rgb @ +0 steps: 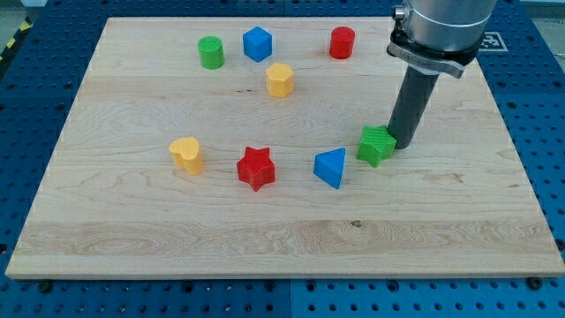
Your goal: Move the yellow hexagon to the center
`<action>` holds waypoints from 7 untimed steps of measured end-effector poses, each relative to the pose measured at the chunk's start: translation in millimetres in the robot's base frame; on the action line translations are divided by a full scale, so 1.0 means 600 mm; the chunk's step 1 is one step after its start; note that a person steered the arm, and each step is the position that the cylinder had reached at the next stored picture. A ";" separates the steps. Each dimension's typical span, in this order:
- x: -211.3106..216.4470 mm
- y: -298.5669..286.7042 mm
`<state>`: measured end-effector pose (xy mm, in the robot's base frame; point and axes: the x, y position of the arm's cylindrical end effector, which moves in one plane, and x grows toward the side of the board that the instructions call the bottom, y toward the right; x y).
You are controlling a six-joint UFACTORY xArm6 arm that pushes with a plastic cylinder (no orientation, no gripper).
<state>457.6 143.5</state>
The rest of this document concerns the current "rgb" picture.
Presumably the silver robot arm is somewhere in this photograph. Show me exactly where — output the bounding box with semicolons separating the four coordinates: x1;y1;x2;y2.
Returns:
387;0;495;79

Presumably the yellow hexagon block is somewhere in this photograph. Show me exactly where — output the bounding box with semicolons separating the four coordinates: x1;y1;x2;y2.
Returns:
266;63;294;98

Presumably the red star block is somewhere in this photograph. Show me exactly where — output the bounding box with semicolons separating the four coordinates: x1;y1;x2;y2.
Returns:
237;147;275;192

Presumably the blue triangle block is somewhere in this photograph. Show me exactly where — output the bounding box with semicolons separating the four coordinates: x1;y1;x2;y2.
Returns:
313;148;346;189

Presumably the light wooden board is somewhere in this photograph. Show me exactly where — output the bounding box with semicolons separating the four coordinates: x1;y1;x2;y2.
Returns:
6;18;564;280

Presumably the green star block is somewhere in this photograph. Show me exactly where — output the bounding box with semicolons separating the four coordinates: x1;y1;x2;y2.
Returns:
356;125;397;168

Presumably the yellow heart block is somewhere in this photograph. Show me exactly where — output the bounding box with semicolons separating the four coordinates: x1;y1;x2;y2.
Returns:
169;137;204;175

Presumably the blue cube block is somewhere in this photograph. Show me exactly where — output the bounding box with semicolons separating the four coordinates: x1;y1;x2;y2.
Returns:
243;26;273;63

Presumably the green cylinder block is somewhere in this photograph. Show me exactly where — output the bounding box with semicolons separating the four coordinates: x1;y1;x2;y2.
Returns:
198;35;224;70

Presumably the red cylinder block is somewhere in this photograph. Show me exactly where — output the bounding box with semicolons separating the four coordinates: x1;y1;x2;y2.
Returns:
328;26;356;59

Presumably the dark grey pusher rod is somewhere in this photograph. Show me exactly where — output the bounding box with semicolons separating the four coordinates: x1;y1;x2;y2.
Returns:
388;66;438;149

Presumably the black white fiducial marker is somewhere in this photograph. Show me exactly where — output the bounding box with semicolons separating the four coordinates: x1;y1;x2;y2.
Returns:
478;31;508;52

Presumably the yellow black hazard tape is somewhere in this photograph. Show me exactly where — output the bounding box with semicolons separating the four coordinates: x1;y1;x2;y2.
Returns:
1;16;34;64

